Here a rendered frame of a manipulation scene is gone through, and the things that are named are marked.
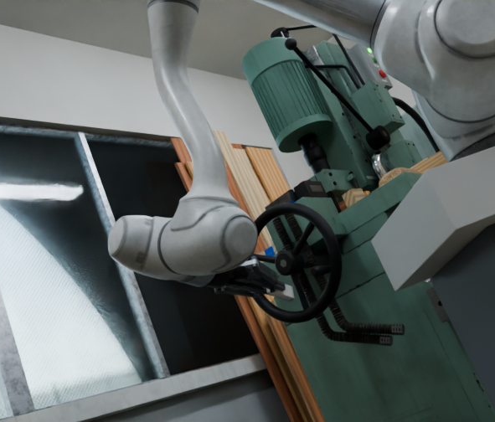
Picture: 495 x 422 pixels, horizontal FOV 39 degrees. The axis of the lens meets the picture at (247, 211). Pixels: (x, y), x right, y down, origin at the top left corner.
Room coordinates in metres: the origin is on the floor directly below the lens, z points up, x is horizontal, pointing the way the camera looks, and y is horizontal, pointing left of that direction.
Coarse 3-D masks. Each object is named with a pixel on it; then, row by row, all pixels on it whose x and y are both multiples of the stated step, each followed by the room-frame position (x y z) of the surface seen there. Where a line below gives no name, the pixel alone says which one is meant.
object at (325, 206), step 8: (304, 200) 1.68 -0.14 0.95; (312, 200) 1.71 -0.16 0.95; (320, 200) 1.73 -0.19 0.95; (328, 200) 1.77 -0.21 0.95; (312, 208) 1.69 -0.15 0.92; (320, 208) 1.72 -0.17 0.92; (328, 208) 1.75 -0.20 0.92; (336, 208) 1.78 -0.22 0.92; (280, 216) 1.73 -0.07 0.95; (296, 216) 1.70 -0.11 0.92; (328, 216) 1.74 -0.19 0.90; (272, 224) 1.74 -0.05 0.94; (288, 224) 1.72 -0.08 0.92; (304, 224) 1.69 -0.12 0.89; (272, 232) 1.75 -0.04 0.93; (288, 232) 1.72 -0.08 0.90; (272, 240) 1.76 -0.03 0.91; (280, 240) 1.74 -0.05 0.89; (280, 248) 1.75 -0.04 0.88
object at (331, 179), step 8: (312, 176) 1.89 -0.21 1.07; (320, 176) 1.87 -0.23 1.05; (328, 176) 1.87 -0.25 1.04; (336, 176) 1.90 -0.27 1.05; (344, 176) 1.94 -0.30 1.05; (328, 184) 1.86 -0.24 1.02; (336, 184) 1.87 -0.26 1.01; (344, 184) 1.92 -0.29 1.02; (352, 184) 1.95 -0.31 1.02; (336, 192) 1.89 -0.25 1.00; (344, 192) 1.93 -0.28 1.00
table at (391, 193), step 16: (400, 176) 1.62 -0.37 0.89; (416, 176) 1.66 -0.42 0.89; (384, 192) 1.66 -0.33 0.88; (400, 192) 1.63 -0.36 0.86; (352, 208) 1.72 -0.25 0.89; (368, 208) 1.69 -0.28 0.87; (384, 208) 1.67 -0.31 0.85; (336, 224) 1.71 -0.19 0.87; (352, 224) 1.73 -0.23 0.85; (320, 240) 1.69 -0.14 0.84
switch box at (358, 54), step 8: (352, 48) 2.05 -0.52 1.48; (360, 48) 2.04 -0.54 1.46; (368, 48) 2.08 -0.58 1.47; (352, 56) 2.06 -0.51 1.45; (360, 56) 2.05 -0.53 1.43; (368, 56) 2.06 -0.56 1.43; (360, 64) 2.05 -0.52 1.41; (368, 64) 2.04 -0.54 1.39; (360, 72) 2.06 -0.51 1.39; (368, 72) 2.05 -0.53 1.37; (376, 72) 2.06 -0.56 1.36; (368, 80) 2.06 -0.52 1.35; (376, 80) 2.04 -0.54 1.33
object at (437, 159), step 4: (436, 152) 1.72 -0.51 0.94; (440, 152) 1.71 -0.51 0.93; (432, 156) 1.73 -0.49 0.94; (436, 156) 1.72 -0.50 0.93; (440, 156) 1.72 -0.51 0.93; (428, 160) 1.74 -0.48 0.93; (432, 160) 1.73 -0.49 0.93; (436, 160) 1.72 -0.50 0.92; (440, 160) 1.72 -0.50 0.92; (444, 160) 1.71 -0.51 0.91; (420, 164) 1.75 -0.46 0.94; (424, 164) 1.75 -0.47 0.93; (428, 164) 1.74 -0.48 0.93; (432, 164) 1.73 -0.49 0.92; (436, 164) 1.73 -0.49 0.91; (440, 164) 1.72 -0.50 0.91; (412, 168) 1.77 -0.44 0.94; (416, 168) 1.76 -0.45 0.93; (420, 168) 1.75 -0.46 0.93; (424, 168) 1.75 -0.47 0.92; (428, 168) 1.74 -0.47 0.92; (420, 172) 1.76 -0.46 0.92
